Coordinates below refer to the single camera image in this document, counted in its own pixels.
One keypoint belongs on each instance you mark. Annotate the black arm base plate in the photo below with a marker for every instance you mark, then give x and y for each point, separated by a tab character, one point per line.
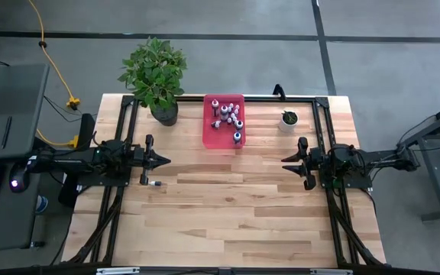
90	182
361	184

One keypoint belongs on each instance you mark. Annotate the black metal stand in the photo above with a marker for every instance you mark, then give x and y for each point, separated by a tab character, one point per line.
434	183

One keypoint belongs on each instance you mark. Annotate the leafy plant in black pot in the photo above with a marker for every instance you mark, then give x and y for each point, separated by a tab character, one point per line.
153	76

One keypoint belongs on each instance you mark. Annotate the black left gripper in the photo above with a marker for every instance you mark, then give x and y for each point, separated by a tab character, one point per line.
148	160

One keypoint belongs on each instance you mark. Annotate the black upright box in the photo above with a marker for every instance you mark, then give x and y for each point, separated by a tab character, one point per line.
86	130

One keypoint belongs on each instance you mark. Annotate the large black food coloring bottle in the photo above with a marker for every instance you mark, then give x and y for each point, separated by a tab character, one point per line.
224	112

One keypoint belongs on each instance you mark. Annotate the large pink food coloring bottle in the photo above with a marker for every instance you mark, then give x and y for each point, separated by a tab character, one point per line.
215	104

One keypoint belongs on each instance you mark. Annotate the black computer mouse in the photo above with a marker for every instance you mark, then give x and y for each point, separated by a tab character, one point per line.
19	179

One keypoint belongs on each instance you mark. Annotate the pink translucent plastic bin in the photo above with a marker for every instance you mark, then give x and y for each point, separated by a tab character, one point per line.
214	139

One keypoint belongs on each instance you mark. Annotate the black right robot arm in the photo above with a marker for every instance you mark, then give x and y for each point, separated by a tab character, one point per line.
357	162

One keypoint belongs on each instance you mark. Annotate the dark grey desk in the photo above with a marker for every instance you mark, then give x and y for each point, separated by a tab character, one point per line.
10	95

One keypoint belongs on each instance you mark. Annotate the black pen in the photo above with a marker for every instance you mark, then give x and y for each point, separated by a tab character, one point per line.
7	131

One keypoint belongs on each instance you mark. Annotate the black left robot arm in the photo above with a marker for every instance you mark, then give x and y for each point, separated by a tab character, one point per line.
71	162

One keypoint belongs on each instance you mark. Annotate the silver metal bracket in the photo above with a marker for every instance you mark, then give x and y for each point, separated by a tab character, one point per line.
117	271
330	272

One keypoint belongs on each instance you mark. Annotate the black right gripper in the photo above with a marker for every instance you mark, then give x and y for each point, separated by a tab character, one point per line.
307	162

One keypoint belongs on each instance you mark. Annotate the succulent in white pot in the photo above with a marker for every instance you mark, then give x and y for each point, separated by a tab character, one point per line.
286	126

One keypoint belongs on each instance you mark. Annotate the black hook clamp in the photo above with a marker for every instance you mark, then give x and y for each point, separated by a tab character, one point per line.
279	93

